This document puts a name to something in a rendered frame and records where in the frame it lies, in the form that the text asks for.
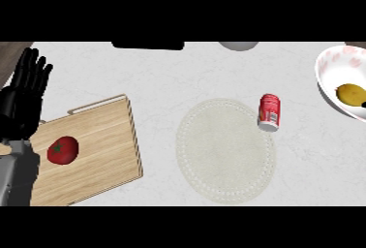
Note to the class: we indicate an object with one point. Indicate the wooden cutting board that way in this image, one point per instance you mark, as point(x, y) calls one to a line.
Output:
point(94, 145)

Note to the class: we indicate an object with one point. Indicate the red can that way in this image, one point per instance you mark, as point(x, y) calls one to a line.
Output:
point(269, 112)

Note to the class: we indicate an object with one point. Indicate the grey round object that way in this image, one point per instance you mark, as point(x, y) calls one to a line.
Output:
point(238, 45)

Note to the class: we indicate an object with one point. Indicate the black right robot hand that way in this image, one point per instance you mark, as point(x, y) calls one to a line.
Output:
point(364, 104)

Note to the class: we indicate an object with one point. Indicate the yellow lemon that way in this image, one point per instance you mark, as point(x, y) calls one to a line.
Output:
point(350, 94)

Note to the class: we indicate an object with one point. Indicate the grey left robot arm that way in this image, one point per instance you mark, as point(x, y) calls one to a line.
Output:
point(12, 171)

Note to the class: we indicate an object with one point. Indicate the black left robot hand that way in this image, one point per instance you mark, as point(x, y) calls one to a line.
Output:
point(21, 97)

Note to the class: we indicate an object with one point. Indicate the white bowl with pink pattern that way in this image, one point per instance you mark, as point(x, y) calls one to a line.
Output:
point(342, 72)

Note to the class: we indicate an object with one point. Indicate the red tomato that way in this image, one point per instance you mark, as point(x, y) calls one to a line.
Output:
point(63, 150)

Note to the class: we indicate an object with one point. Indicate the white round placemat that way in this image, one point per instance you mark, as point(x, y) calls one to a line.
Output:
point(225, 151)

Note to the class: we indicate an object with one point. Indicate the black appliance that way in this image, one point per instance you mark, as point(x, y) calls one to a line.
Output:
point(148, 45)

